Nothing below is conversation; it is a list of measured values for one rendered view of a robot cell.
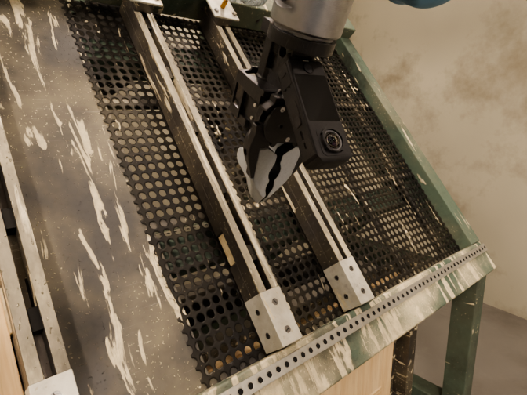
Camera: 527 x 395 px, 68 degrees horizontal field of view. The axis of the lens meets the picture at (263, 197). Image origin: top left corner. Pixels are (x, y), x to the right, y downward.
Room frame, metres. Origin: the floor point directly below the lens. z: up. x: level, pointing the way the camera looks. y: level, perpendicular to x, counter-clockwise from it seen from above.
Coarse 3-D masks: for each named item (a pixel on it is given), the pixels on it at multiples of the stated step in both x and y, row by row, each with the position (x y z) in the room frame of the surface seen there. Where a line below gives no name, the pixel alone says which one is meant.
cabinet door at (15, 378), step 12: (0, 300) 0.61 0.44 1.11; (0, 312) 0.60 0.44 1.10; (0, 324) 0.58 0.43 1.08; (0, 336) 0.57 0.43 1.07; (0, 348) 0.56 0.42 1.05; (12, 348) 0.57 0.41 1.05; (0, 360) 0.55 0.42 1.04; (12, 360) 0.56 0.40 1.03; (0, 372) 0.54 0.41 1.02; (12, 372) 0.55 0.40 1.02; (0, 384) 0.53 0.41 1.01; (12, 384) 0.54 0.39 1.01
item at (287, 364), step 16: (464, 256) 1.37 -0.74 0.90; (432, 272) 1.22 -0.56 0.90; (448, 272) 1.26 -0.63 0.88; (416, 288) 1.12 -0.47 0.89; (384, 304) 1.01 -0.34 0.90; (352, 320) 0.91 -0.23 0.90; (368, 320) 0.94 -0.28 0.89; (320, 336) 0.83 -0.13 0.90; (336, 336) 0.86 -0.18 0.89; (304, 352) 0.79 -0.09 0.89; (320, 352) 0.81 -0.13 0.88; (272, 368) 0.72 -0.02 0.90; (288, 368) 0.74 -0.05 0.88; (240, 384) 0.67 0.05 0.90; (256, 384) 0.69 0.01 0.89
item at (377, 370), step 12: (372, 360) 1.35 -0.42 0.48; (384, 360) 1.41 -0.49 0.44; (360, 372) 1.30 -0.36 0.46; (372, 372) 1.35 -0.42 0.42; (384, 372) 1.41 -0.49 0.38; (336, 384) 1.20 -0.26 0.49; (348, 384) 1.25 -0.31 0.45; (360, 384) 1.30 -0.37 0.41; (372, 384) 1.36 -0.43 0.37; (384, 384) 1.42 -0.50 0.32
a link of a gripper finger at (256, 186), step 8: (240, 152) 0.50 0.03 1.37; (264, 152) 0.44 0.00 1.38; (272, 152) 0.45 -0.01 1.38; (240, 160) 0.50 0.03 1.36; (264, 160) 0.45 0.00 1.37; (272, 160) 0.46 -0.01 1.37; (256, 168) 0.45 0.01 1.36; (264, 168) 0.46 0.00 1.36; (248, 176) 0.46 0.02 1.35; (256, 176) 0.46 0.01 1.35; (264, 176) 0.46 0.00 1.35; (248, 184) 0.47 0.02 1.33; (256, 184) 0.46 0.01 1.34; (264, 184) 0.47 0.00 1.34; (256, 192) 0.47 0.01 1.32; (264, 192) 0.48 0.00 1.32; (256, 200) 0.49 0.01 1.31
